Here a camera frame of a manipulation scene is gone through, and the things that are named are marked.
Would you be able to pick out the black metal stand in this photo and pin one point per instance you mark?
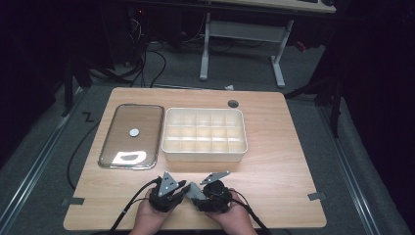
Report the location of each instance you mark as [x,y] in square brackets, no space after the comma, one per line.
[332,98]
[68,84]

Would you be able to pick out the white metal desk frame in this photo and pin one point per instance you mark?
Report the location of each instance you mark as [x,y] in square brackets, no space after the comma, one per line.
[244,32]

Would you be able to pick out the clear plastic box lid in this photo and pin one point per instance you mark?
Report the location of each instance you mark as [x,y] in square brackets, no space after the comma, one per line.
[130,148]

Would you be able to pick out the person's left hand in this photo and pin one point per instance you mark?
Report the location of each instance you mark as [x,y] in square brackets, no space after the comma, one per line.
[148,220]

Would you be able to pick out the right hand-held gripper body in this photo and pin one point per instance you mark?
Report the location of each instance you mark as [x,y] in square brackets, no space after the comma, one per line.
[217,196]

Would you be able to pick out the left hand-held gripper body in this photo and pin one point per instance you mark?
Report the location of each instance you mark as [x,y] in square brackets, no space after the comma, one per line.
[164,196]

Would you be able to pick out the grey tape piece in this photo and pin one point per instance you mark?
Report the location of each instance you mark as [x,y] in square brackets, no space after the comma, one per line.
[316,196]
[74,201]

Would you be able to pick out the metal floor rail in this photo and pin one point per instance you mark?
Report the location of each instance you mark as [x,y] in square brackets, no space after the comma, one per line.
[36,166]
[350,173]

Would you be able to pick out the white divided storage box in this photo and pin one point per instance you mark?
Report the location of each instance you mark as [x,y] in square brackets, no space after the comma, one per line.
[204,134]

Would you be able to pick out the white paper scrap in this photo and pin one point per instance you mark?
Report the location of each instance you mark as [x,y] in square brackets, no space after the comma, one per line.
[229,87]

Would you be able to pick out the person's right hand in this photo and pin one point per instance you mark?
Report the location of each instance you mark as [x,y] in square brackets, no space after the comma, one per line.
[233,220]

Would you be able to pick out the black zigzag floor tape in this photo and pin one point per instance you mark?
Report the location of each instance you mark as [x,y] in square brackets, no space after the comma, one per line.
[88,117]

